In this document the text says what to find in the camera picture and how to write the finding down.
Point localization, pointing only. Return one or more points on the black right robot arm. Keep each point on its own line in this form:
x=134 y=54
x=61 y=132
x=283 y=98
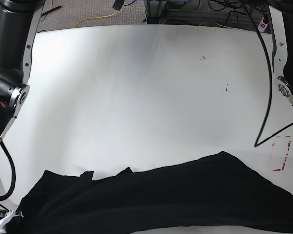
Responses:
x=19 y=21

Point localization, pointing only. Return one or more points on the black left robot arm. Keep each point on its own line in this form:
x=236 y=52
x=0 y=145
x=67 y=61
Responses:
x=280 y=65

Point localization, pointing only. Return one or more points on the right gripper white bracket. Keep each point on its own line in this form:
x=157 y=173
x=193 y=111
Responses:
x=6 y=217

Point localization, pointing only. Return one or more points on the red tape rectangle marking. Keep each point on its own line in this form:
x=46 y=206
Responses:
x=280 y=149

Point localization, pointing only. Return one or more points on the white power strip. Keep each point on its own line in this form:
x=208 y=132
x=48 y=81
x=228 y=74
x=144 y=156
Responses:
x=263 y=24

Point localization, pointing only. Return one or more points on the black T-shirt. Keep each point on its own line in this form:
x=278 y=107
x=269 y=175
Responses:
x=217 y=190

